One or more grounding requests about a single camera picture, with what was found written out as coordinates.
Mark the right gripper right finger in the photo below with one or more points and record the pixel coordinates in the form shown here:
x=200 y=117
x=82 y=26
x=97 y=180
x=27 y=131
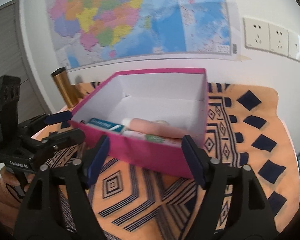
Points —
x=197 y=160

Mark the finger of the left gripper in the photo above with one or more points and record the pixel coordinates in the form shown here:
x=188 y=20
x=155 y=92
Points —
x=59 y=117
x=58 y=141

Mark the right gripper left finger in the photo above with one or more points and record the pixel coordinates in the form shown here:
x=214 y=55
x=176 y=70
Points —
x=95 y=158

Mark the pink green hand cream tube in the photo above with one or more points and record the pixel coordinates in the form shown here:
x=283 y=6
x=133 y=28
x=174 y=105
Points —
x=152 y=138

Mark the teal white medicine box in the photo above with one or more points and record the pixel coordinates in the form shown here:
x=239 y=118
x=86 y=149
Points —
x=106 y=125

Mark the large pink cream tube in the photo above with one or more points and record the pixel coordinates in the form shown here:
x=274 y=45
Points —
x=154 y=128

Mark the white tape roll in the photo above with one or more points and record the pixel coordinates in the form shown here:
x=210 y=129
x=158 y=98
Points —
x=161 y=122

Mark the pink sleeve forearm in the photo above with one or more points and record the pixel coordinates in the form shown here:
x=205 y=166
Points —
x=9 y=207

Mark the person's left hand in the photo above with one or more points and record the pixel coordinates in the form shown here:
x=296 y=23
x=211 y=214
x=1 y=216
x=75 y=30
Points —
x=10 y=178

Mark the gold thermos bottle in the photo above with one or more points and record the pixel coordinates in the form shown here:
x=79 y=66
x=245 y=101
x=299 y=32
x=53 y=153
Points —
x=70 y=93

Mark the orange patterned blanket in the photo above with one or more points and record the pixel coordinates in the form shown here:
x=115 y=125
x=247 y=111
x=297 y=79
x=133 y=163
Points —
x=131 y=201

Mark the pink cardboard box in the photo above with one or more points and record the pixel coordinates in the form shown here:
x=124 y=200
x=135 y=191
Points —
x=177 y=96

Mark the grey door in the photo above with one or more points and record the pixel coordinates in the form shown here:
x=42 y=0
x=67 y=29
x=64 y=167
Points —
x=14 y=62

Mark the colourful wall map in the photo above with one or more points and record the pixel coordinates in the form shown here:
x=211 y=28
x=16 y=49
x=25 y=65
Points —
x=88 y=32

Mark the white wall socket panel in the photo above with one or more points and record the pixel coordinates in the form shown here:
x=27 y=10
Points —
x=264 y=36

